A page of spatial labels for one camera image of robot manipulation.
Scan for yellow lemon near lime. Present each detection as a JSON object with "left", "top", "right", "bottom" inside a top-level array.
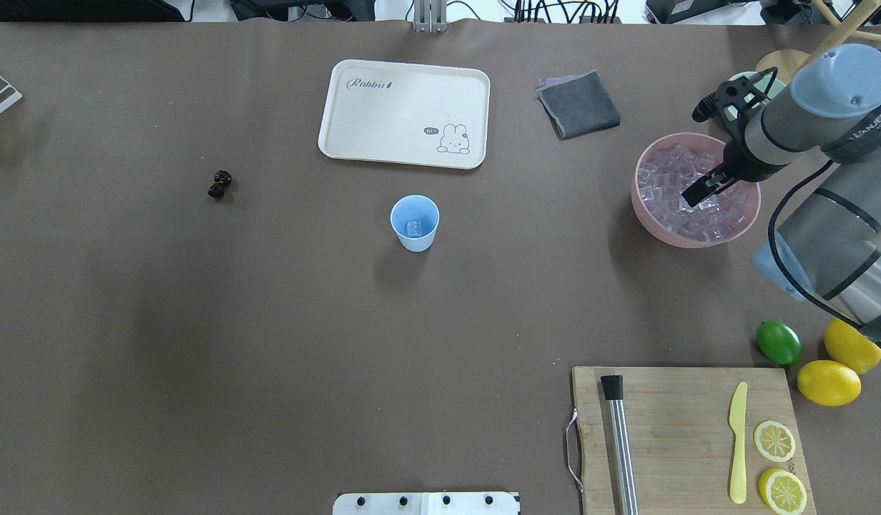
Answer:
[{"left": 823, "top": 319, "right": 881, "bottom": 376}]

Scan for yellow lemon front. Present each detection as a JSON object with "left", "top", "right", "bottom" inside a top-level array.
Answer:
[{"left": 797, "top": 360, "right": 862, "bottom": 407}]

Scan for green lime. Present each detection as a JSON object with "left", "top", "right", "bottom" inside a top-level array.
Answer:
[{"left": 757, "top": 320, "right": 803, "bottom": 366}]

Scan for mint green bowl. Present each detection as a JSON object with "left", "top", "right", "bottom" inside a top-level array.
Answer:
[{"left": 729, "top": 71, "right": 787, "bottom": 100}]

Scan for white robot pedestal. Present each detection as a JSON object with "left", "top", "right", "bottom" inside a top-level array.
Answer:
[{"left": 332, "top": 491, "right": 521, "bottom": 514}]

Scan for wooden cup tree stand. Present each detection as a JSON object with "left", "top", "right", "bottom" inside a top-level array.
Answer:
[{"left": 755, "top": 0, "right": 881, "bottom": 85}]

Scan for clear ice cube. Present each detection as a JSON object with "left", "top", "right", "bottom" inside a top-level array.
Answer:
[{"left": 403, "top": 220, "right": 424, "bottom": 239}]

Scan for dark cherries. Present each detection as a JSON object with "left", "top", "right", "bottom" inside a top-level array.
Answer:
[{"left": 207, "top": 170, "right": 232, "bottom": 201}]

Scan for lemon half slice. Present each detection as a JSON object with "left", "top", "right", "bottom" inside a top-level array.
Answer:
[
  {"left": 752, "top": 420, "right": 797, "bottom": 463},
  {"left": 758, "top": 469, "right": 809, "bottom": 514}
]

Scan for yellow plastic knife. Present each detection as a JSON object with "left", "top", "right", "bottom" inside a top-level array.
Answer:
[{"left": 728, "top": 381, "right": 748, "bottom": 504}]

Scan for grey folded cloth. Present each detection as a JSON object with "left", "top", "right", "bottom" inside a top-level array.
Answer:
[{"left": 536, "top": 69, "right": 621, "bottom": 139}]

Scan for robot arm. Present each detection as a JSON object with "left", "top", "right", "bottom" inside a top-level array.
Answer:
[{"left": 683, "top": 44, "right": 881, "bottom": 349}]

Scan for cream rabbit tray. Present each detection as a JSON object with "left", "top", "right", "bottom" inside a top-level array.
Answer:
[{"left": 318, "top": 59, "right": 491, "bottom": 170}]

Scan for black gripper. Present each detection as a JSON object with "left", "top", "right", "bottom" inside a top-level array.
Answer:
[{"left": 681, "top": 143, "right": 759, "bottom": 207}]

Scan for wooden cutting board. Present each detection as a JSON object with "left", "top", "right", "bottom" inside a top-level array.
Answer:
[{"left": 571, "top": 366, "right": 799, "bottom": 514}]

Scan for blue plastic cup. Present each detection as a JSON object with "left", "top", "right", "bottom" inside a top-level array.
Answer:
[{"left": 390, "top": 195, "right": 440, "bottom": 253}]

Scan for pink bowl of ice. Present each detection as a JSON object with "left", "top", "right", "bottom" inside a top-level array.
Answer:
[{"left": 632, "top": 132, "right": 761, "bottom": 248}]

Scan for steel muddler black tip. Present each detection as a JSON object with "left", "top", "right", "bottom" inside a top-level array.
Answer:
[{"left": 600, "top": 374, "right": 639, "bottom": 514}]

